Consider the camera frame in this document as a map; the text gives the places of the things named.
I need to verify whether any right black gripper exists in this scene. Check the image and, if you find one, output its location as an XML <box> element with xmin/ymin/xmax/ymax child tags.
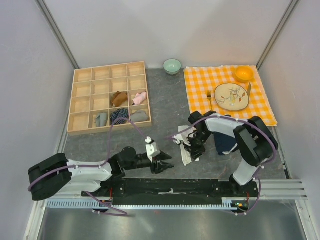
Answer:
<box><xmin>183</xmin><ymin>131</ymin><xmax>213</xmax><ymax>162</ymax></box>

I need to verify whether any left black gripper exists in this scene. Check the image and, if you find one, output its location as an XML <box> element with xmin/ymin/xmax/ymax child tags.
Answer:
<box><xmin>124</xmin><ymin>150</ymin><xmax>174</xmax><ymax>175</ymax></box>

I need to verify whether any white cloth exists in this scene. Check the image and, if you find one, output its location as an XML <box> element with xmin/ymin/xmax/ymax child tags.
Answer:
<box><xmin>176</xmin><ymin>127</ymin><xmax>196</xmax><ymax>166</ymax></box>

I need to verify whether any brown underwear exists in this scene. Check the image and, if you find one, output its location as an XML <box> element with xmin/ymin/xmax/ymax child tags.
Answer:
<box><xmin>110</xmin><ymin>91</ymin><xmax>128</xmax><ymax>108</ymax></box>

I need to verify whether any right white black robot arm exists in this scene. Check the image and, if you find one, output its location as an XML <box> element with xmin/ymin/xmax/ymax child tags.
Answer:
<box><xmin>183</xmin><ymin>111</ymin><xmax>279</xmax><ymax>197</ymax></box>

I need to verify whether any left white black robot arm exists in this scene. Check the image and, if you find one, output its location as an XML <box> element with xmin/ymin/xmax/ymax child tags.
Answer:
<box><xmin>28</xmin><ymin>147</ymin><xmax>174</xmax><ymax>201</ymax></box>

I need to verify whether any navy blue underwear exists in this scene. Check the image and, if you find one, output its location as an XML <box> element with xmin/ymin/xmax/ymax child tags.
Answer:
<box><xmin>213</xmin><ymin>132</ymin><xmax>238</xmax><ymax>156</ymax></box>

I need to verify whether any gold fork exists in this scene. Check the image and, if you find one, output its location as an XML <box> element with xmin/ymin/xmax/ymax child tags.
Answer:
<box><xmin>206</xmin><ymin>90</ymin><xmax>214</xmax><ymax>111</ymax></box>

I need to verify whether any beige decorated plate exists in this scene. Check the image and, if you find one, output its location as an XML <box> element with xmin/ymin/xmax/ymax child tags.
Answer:
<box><xmin>214</xmin><ymin>83</ymin><xmax>250</xmax><ymax>112</ymax></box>

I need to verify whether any striped dark rolled cloth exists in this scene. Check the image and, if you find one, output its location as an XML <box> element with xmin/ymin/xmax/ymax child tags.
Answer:
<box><xmin>110</xmin><ymin>108</ymin><xmax>129</xmax><ymax>125</ymax></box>

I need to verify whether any pink rolled cloth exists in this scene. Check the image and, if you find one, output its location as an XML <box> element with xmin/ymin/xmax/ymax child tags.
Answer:
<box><xmin>132</xmin><ymin>91</ymin><xmax>148</xmax><ymax>106</ymax></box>

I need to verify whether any orange checkered tablecloth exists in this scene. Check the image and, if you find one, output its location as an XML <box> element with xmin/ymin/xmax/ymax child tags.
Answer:
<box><xmin>183</xmin><ymin>65</ymin><xmax>278</xmax><ymax>127</ymax></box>

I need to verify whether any light grey rolled cloth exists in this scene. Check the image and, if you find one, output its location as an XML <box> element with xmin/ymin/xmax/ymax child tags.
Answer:
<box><xmin>95</xmin><ymin>112</ymin><xmax>109</xmax><ymax>128</ymax></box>

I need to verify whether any wooden compartment tray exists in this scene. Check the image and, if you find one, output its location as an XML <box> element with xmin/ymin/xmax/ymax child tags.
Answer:
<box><xmin>67</xmin><ymin>61</ymin><xmax>152</xmax><ymax>136</ymax></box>

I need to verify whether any gold knife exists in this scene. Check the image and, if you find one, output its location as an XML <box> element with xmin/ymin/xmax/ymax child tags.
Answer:
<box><xmin>247</xmin><ymin>83</ymin><xmax>252</xmax><ymax>98</ymax></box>

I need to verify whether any teal ceramic bowl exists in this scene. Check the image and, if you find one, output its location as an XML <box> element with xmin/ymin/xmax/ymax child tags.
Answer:
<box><xmin>163</xmin><ymin>59</ymin><xmax>182</xmax><ymax>75</ymax></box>

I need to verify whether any orange bowl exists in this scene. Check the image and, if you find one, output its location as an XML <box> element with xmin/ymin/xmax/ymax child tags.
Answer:
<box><xmin>234</xmin><ymin>65</ymin><xmax>254</xmax><ymax>83</ymax></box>

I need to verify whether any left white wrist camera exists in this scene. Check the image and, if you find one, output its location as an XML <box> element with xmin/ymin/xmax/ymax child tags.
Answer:
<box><xmin>145</xmin><ymin>136</ymin><xmax>161</xmax><ymax>162</ymax></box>

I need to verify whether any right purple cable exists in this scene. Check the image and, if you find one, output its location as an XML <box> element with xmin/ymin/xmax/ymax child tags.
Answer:
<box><xmin>163</xmin><ymin>115</ymin><xmax>278</xmax><ymax>216</ymax></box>

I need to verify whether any purple cable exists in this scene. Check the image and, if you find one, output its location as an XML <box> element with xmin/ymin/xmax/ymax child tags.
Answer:
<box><xmin>163</xmin><ymin>115</ymin><xmax>278</xmax><ymax>216</ymax></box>
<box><xmin>27</xmin><ymin>117</ymin><xmax>151</xmax><ymax>216</ymax></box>

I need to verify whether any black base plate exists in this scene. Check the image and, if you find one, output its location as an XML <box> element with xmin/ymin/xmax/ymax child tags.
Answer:
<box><xmin>92</xmin><ymin>178</ymin><xmax>258</xmax><ymax>206</ymax></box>

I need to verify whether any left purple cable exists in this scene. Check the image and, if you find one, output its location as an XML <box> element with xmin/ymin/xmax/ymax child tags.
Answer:
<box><xmin>27</xmin><ymin>117</ymin><xmax>151</xmax><ymax>216</ymax></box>

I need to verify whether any grey cable duct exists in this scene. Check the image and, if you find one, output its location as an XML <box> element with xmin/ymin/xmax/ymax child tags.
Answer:
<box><xmin>46</xmin><ymin>198</ymin><xmax>239</xmax><ymax>211</ymax></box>

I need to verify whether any aluminium frame rail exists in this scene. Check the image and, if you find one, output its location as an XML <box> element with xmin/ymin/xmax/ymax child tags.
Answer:
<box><xmin>34</xmin><ymin>178</ymin><xmax>308</xmax><ymax>200</ymax></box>

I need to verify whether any right aluminium corner post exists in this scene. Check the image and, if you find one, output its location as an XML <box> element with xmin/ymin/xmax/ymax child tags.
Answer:
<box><xmin>256</xmin><ymin>0</ymin><xmax>301</xmax><ymax>70</ymax></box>

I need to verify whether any aluminium corner post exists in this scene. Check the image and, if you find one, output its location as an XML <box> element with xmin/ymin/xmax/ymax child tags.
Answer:
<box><xmin>35</xmin><ymin>0</ymin><xmax>80</xmax><ymax>69</ymax></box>
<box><xmin>256</xmin><ymin>0</ymin><xmax>301</xmax><ymax>70</ymax></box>

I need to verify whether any left aluminium corner post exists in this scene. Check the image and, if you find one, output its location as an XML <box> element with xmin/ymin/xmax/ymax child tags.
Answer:
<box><xmin>35</xmin><ymin>0</ymin><xmax>80</xmax><ymax>69</ymax></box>

